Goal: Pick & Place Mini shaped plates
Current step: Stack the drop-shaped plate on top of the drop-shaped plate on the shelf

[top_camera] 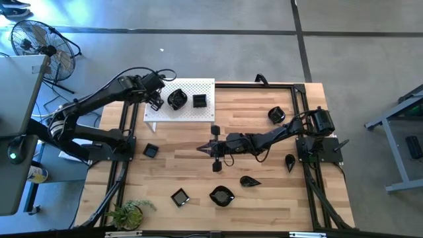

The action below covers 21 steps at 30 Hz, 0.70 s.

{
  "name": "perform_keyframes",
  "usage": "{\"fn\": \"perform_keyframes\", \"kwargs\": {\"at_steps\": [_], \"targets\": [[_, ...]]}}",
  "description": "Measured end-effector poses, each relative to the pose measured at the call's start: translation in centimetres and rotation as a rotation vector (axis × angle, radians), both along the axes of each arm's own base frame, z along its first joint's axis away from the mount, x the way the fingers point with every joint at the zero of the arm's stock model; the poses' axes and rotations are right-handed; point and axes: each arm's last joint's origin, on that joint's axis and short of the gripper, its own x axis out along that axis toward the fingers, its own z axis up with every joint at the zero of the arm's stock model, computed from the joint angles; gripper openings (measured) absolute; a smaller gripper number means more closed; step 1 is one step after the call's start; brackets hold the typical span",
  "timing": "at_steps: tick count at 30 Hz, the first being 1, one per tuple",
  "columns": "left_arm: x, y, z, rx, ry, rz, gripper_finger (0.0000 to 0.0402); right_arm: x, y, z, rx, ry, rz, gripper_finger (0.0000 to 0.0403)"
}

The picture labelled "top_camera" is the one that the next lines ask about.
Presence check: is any black box device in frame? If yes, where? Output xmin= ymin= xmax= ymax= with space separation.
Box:
xmin=404 ymin=135 xmax=423 ymax=161

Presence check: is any white perforated metal shelf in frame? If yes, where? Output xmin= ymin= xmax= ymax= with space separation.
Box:
xmin=143 ymin=77 xmax=216 ymax=133

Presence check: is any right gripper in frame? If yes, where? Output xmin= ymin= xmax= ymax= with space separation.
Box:
xmin=196 ymin=124 xmax=262 ymax=173

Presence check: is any black floor fan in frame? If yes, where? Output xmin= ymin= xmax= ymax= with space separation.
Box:
xmin=9 ymin=19 xmax=83 ymax=95

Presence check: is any black teardrop mini plate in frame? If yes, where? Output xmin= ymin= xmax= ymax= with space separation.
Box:
xmin=284 ymin=153 xmax=297 ymax=173
xmin=239 ymin=175 xmax=262 ymax=188

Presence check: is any silver metal bracket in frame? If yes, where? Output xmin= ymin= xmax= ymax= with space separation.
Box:
xmin=289 ymin=231 xmax=328 ymax=238
xmin=104 ymin=230 xmax=143 ymax=238

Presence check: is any grey desk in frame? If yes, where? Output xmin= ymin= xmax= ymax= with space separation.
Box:
xmin=0 ymin=54 xmax=51 ymax=218

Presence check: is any person's shoe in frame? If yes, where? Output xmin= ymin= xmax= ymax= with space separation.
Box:
xmin=0 ymin=0 xmax=31 ymax=9
xmin=0 ymin=8 xmax=31 ymax=19

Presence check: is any grey metal table frame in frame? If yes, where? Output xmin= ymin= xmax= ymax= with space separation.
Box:
xmin=364 ymin=84 xmax=423 ymax=194

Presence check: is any black aluminium table frame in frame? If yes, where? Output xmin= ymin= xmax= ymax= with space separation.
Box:
xmin=77 ymin=81 xmax=356 ymax=238

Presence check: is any black leaf-shaped mini plate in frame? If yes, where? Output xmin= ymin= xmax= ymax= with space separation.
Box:
xmin=167 ymin=88 xmax=188 ymax=111
xmin=208 ymin=185 xmax=236 ymax=208
xmin=267 ymin=106 xmax=287 ymax=126

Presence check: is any yellow white can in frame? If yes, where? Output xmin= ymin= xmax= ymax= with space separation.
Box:
xmin=26 ymin=165 xmax=50 ymax=185

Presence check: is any green potted plant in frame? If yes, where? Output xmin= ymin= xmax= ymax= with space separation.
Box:
xmin=104 ymin=198 xmax=158 ymax=231

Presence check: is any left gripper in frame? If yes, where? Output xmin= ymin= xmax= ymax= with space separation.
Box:
xmin=142 ymin=72 xmax=166 ymax=111

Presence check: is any black square mini plate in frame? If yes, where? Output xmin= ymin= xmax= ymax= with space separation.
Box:
xmin=170 ymin=187 xmax=191 ymax=208
xmin=142 ymin=143 xmax=160 ymax=159
xmin=192 ymin=94 xmax=208 ymax=109

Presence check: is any black round LED device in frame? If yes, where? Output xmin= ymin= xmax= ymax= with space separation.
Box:
xmin=7 ymin=134 xmax=28 ymax=165

